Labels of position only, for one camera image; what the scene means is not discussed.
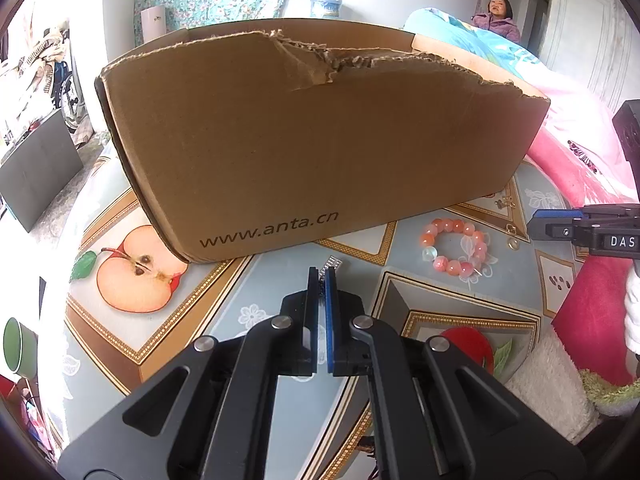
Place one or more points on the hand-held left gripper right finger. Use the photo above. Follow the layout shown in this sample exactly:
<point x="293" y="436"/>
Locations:
<point x="331" y="325"/>

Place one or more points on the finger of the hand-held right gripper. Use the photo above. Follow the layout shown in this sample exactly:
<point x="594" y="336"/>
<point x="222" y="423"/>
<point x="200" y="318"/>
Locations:
<point x="555" y="230"/>
<point x="610" y="212"/>

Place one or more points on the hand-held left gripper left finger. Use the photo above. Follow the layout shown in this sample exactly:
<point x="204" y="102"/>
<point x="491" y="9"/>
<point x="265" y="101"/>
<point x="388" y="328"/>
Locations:
<point x="311" y="320"/>

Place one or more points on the small silver hair clip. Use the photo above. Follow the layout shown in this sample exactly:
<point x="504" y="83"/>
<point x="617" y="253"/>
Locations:
<point x="334" y="263"/>

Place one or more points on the brown cardboard box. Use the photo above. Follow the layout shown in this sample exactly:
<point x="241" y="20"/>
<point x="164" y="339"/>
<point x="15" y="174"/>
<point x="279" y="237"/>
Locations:
<point x="300" y="150"/>

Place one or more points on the person's right forearm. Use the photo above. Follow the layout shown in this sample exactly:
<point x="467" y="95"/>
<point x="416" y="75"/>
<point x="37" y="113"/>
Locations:
<point x="634" y="305"/>

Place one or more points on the printed plastic tablecloth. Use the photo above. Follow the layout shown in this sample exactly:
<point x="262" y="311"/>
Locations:
<point x="270" y="285"/>

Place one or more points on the pink floral blanket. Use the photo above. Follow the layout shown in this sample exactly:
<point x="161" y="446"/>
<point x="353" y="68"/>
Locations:
<point x="575" y="150"/>

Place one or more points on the green fluffy cloth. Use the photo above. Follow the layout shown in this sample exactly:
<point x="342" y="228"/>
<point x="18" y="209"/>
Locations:
<point x="610" y="390"/>

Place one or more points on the white fluffy garment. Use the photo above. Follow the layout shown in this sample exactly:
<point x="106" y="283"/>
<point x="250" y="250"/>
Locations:
<point x="545" y="390"/>

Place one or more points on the white panelled door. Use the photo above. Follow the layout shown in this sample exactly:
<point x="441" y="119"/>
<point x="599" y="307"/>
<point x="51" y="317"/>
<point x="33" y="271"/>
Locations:
<point x="580" y="35"/>

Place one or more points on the green cup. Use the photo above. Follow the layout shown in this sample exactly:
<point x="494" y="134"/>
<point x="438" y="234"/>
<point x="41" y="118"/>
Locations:
<point x="20" y="350"/>

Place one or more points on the dark grey panel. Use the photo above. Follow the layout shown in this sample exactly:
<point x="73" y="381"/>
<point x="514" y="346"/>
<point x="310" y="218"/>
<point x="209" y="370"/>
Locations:
<point x="40" y="175"/>

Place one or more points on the red box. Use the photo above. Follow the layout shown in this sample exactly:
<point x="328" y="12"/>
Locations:
<point x="9" y="389"/>

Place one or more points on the blue water jug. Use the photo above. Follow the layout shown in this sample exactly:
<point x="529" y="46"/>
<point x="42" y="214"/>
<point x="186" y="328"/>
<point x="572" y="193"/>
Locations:
<point x="326" y="7"/>

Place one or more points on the white cylinder container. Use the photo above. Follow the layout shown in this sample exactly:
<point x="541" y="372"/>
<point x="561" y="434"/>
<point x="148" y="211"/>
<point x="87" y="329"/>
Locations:
<point x="152" y="25"/>

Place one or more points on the pile of clothes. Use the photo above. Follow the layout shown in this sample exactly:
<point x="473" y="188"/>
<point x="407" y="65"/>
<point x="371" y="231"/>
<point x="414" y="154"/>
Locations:
<point x="40" y="55"/>

